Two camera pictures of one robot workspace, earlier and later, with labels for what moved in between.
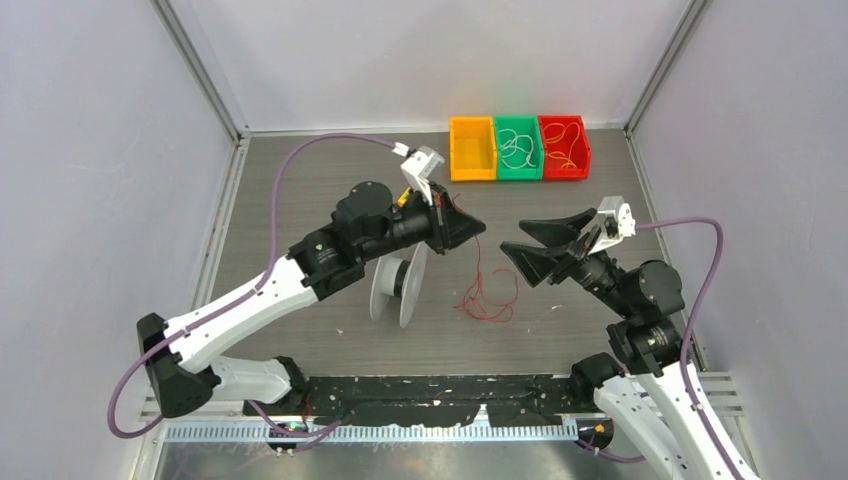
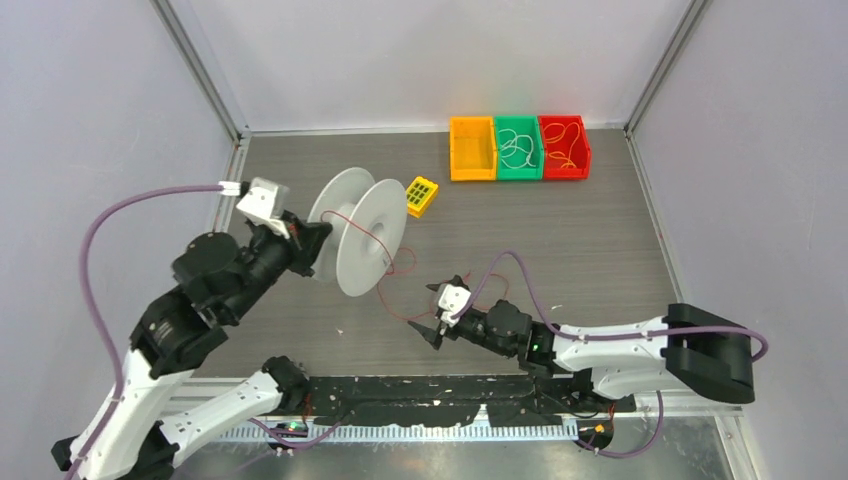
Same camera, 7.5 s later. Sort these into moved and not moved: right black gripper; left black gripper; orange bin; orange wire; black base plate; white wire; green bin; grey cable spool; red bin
Moved: left black gripper; right black gripper; grey cable spool
Not moved: orange wire; black base plate; green bin; red bin; white wire; orange bin
